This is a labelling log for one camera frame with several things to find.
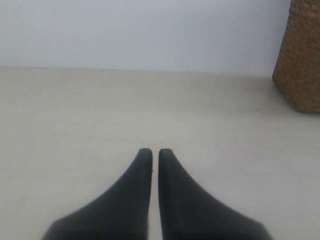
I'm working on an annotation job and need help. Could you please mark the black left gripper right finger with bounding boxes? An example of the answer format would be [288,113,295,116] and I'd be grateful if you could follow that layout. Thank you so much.
[158,148,272,240]

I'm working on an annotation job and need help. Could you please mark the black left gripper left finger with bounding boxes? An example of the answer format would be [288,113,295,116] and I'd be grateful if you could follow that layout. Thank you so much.
[43,148,153,240]

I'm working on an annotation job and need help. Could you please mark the brown woven wicker basket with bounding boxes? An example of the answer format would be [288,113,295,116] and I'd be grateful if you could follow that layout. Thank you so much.
[272,0,320,114]

